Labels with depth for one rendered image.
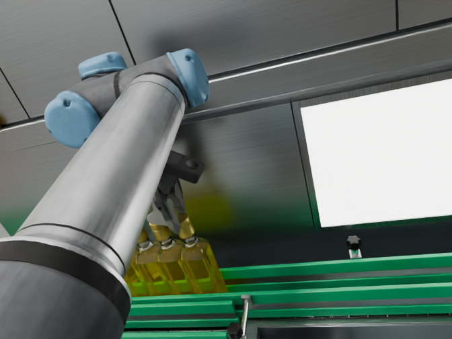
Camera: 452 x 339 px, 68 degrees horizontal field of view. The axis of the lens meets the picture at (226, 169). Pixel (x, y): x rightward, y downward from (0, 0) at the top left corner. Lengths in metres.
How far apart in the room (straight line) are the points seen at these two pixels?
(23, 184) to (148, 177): 0.83
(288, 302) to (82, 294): 0.63
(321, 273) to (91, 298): 0.68
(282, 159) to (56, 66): 0.53
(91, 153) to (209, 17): 0.46
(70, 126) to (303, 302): 0.57
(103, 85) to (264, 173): 0.42
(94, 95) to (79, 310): 0.34
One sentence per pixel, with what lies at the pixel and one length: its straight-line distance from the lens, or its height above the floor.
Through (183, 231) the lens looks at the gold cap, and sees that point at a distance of 0.72.
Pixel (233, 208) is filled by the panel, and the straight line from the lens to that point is 0.83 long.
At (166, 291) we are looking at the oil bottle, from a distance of 0.86.
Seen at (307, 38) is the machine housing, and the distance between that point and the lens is 0.68.
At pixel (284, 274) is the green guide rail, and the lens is 0.84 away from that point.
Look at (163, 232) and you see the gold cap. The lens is 0.74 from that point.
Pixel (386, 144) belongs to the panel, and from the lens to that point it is 0.75.
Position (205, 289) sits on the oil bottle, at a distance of 0.82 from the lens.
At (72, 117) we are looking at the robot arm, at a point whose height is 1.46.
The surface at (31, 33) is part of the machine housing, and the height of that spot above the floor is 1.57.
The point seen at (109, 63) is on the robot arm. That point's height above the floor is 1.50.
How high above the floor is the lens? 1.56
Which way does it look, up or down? 28 degrees down
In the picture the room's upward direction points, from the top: 18 degrees counter-clockwise
